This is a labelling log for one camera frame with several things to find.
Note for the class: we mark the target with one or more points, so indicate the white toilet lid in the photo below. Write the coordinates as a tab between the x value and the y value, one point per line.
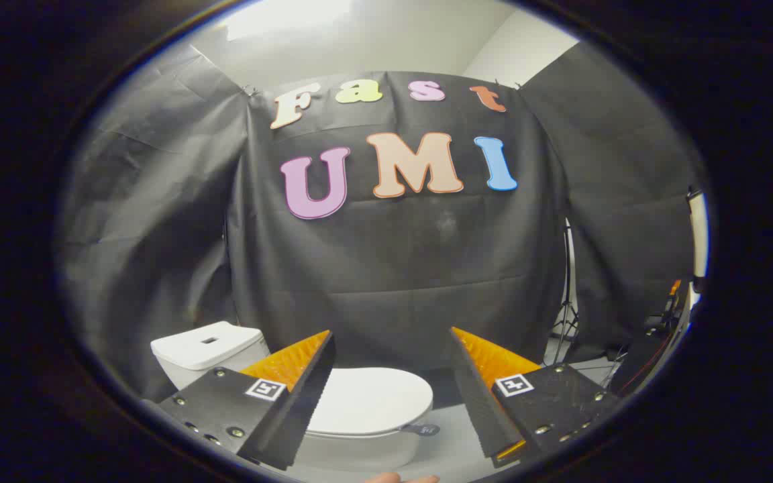
373	399

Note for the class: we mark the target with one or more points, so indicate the white toilet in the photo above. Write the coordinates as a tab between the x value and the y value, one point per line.
205	349

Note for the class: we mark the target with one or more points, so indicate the orange black hand-held device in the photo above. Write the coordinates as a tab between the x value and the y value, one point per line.
672	295

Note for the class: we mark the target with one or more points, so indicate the black tripod stand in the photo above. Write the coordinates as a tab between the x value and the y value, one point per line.
567	288

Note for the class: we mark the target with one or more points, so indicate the black backdrop cloth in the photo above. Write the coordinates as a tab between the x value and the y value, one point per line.
393	268

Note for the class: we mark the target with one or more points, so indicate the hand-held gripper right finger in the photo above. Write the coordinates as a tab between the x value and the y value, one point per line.
477	402

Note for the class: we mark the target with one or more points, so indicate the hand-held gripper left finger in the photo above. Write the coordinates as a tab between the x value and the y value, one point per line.
299	409

